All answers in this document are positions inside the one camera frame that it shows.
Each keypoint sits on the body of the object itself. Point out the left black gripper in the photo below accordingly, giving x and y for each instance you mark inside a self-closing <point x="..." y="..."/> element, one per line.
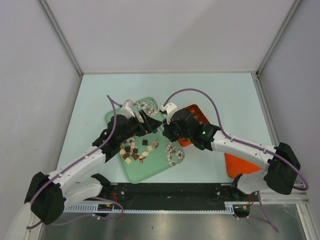
<point x="149" y="124"/>

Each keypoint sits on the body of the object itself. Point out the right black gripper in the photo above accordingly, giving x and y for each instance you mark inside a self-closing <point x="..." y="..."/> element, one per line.
<point x="167" y="132"/>

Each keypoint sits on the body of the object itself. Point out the orange chocolate box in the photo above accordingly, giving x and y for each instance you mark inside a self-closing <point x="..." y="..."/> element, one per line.
<point x="199" y="116"/>

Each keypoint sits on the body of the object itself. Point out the green floral tray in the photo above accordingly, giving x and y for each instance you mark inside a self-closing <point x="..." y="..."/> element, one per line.
<point x="165" y="154"/>

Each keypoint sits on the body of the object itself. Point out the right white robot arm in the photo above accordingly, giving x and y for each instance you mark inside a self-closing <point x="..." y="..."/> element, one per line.
<point x="278" y="165"/>

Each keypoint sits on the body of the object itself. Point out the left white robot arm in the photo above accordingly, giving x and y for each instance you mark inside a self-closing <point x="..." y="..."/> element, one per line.
<point x="47" y="193"/>

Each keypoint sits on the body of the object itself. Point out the white swirl oval chocolate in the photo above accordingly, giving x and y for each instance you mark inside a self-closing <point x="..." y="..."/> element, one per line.
<point x="145" y="153"/>

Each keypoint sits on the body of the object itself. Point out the brown square chocolate low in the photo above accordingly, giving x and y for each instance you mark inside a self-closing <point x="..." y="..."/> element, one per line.
<point x="135" y="156"/>

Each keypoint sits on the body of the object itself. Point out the white square chocolate low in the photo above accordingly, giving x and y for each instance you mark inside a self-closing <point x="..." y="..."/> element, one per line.
<point x="128" y="160"/>

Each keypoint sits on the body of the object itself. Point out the orange box lid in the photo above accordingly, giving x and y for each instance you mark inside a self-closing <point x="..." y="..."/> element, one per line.
<point x="236" y="166"/>

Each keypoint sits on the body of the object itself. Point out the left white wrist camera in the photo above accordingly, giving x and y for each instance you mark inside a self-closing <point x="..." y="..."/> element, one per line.
<point x="126" y="109"/>

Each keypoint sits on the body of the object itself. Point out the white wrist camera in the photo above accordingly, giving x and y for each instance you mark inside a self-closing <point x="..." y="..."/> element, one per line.
<point x="168" y="109"/>
<point x="126" y="109"/>

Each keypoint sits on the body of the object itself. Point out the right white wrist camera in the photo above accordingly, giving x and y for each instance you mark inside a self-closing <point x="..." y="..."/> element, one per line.
<point x="168" y="109"/>

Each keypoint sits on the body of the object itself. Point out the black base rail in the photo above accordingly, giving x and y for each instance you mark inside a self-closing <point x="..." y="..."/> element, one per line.
<point x="170" y="196"/>

